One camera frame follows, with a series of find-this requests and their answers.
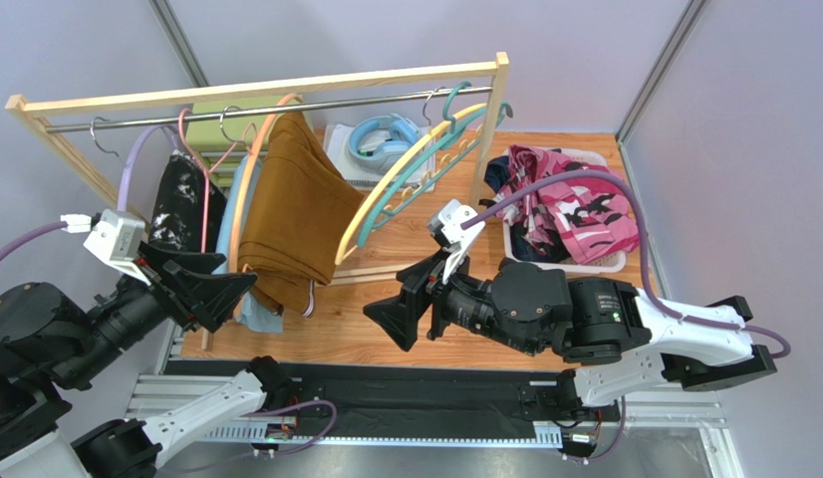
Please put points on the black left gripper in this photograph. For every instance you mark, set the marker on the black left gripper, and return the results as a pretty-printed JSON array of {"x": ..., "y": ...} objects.
[{"x": 211, "y": 300}]

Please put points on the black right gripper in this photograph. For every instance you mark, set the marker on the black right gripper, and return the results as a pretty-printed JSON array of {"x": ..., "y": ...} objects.
[{"x": 424, "y": 303}]

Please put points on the yellow clothes hanger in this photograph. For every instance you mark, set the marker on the yellow clothes hanger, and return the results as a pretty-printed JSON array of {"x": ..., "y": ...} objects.
[{"x": 393, "y": 157}]

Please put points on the dark blue jeans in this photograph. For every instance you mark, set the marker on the dark blue jeans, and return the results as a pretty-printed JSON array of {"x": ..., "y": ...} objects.
[{"x": 496, "y": 175}]

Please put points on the pink camouflage trousers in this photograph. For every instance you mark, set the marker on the pink camouflage trousers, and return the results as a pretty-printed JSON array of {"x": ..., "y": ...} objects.
[{"x": 590, "y": 215}]

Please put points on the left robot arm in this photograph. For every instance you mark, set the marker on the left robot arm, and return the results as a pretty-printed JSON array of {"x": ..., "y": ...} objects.
[{"x": 48, "y": 345}]

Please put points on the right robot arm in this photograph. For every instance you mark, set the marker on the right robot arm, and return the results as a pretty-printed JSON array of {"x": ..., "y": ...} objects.
[{"x": 612, "y": 338}]

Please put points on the light blue trousers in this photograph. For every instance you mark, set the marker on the light blue trousers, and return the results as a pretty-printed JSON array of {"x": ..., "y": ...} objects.
[{"x": 229, "y": 225}]

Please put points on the black white patterned trousers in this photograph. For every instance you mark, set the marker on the black white patterned trousers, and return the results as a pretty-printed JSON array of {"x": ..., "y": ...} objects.
[{"x": 176, "y": 222}]

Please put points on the brown trousers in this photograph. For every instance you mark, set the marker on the brown trousers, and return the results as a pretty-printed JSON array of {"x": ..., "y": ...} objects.
[{"x": 300, "y": 209}]

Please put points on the pink clothes hanger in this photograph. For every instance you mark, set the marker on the pink clothes hanger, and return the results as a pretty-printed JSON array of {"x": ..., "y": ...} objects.
[{"x": 206, "y": 170}]

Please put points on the white notebook stack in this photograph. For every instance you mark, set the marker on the white notebook stack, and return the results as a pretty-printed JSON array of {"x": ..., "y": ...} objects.
[{"x": 338, "y": 166}]

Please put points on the green box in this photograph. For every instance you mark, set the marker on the green box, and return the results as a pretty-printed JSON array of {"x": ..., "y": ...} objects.
[{"x": 211, "y": 138}]

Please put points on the steel hanging rod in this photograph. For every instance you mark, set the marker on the steel hanging rod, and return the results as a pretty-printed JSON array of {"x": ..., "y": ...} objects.
[{"x": 295, "y": 107}]

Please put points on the white plastic laundry basket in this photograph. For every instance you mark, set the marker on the white plastic laundry basket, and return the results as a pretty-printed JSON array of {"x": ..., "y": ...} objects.
[{"x": 609, "y": 264}]

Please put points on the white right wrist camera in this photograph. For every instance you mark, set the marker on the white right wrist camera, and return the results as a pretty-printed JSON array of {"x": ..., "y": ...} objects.
[{"x": 455, "y": 228}]

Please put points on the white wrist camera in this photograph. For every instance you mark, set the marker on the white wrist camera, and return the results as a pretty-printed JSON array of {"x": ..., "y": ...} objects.
[
  {"x": 455, "y": 228},
  {"x": 113, "y": 237}
]

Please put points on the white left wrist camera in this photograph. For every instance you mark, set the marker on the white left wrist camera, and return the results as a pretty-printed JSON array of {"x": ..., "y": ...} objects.
[{"x": 113, "y": 237}]

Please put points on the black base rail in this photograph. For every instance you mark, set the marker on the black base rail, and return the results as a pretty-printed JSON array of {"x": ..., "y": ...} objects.
[{"x": 420, "y": 402}]

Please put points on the wooden clothes rack frame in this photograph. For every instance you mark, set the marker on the wooden clothes rack frame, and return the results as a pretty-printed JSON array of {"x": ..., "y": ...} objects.
[{"x": 35, "y": 116}]

